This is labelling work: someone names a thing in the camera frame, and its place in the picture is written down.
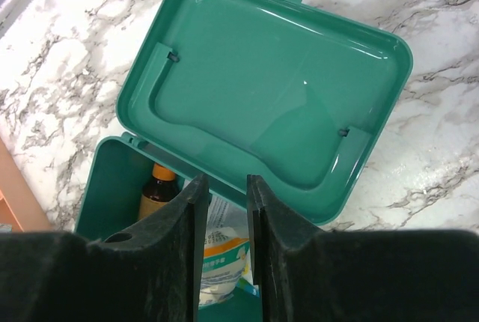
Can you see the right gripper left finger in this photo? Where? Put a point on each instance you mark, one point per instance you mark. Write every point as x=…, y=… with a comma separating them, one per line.
x=150, y=271

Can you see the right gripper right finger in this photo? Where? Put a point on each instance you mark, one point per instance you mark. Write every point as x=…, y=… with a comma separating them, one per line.
x=307, y=274

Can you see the green orange bandage box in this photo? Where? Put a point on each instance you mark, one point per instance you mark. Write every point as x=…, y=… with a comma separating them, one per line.
x=227, y=257

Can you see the brown iodine bottle orange cap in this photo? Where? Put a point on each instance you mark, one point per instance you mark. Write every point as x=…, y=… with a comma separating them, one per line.
x=161, y=188

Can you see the green medicine box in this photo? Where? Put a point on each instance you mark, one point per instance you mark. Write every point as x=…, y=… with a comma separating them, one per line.
x=229, y=88

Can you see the orange plastic file organizer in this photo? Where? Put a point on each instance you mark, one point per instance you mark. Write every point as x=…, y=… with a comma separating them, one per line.
x=20, y=210

